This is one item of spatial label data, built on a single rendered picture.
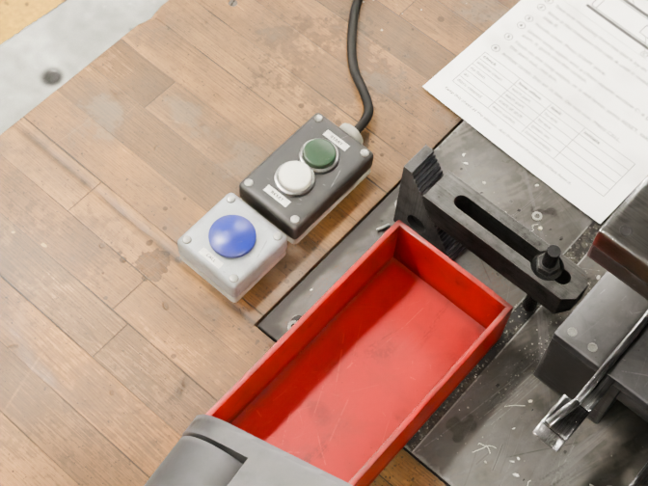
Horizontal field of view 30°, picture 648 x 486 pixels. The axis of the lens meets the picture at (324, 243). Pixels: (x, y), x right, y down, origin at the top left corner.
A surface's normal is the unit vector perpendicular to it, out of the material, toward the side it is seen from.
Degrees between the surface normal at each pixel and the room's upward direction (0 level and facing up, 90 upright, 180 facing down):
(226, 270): 0
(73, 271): 0
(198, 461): 19
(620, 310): 0
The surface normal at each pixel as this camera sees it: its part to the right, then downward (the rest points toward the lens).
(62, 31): 0.04, -0.48
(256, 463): -0.27, -0.64
